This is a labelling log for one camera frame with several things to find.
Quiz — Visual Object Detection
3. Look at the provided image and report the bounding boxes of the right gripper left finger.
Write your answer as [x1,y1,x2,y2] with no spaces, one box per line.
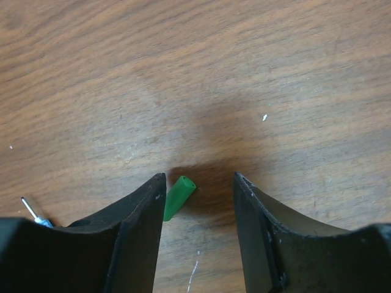
[1,173,166,292]

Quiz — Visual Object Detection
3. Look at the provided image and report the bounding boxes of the green pen cap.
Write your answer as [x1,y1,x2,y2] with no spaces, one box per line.
[163,176,196,222]

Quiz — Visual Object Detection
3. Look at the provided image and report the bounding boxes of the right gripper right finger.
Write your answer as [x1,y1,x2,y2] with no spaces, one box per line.
[233,173,390,292]

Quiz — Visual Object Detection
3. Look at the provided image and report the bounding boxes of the white purple pen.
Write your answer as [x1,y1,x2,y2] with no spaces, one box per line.
[21,197,54,228]

